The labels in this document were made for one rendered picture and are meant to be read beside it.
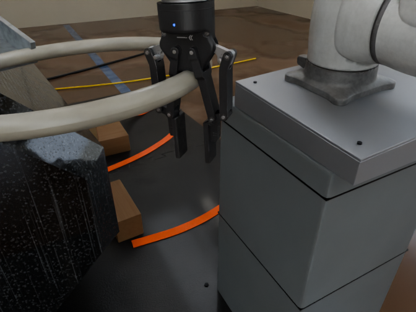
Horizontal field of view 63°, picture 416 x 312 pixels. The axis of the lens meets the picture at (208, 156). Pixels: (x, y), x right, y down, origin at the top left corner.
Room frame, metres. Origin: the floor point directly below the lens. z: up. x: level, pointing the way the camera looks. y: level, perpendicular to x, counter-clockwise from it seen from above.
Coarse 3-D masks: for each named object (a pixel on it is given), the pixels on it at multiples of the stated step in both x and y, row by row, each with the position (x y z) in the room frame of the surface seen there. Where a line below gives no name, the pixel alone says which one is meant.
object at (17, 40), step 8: (0, 16) 0.82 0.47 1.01; (0, 24) 0.81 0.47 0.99; (8, 24) 0.79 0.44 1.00; (0, 32) 0.82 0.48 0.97; (8, 32) 0.79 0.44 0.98; (16, 32) 0.77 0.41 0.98; (0, 40) 0.80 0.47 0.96; (8, 40) 0.80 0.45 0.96; (16, 40) 0.77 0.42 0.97; (24, 40) 0.75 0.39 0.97; (32, 40) 0.75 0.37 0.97; (0, 48) 0.77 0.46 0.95; (8, 48) 0.77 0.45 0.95; (16, 48) 0.78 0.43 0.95; (32, 48) 0.74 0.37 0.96; (24, 64) 0.73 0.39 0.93
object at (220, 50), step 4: (216, 44) 0.47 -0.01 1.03; (216, 48) 0.46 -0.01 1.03; (220, 48) 0.46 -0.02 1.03; (224, 48) 0.46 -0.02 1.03; (216, 52) 0.46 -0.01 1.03; (220, 52) 0.46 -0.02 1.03; (224, 52) 0.46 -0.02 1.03; (232, 52) 0.46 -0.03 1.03; (220, 56) 0.46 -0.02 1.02; (220, 60) 0.45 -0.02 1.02; (232, 60) 0.46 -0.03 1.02
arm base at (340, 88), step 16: (304, 64) 0.85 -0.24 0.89; (288, 80) 0.78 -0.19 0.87; (304, 80) 0.75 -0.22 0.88; (320, 80) 0.72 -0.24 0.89; (336, 80) 0.70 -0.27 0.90; (352, 80) 0.69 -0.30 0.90; (368, 80) 0.70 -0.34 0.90; (384, 80) 0.73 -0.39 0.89; (336, 96) 0.67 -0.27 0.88; (352, 96) 0.67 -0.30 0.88
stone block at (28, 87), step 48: (0, 96) 0.79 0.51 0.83; (48, 96) 1.10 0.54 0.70; (0, 144) 0.71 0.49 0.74; (48, 144) 0.79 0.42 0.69; (96, 144) 0.89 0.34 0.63; (0, 192) 0.69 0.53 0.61; (48, 192) 0.74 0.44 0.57; (96, 192) 0.82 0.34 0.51; (0, 240) 0.67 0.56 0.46; (48, 240) 0.72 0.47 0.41; (96, 240) 0.78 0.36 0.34; (0, 288) 0.64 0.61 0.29; (48, 288) 0.70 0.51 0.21
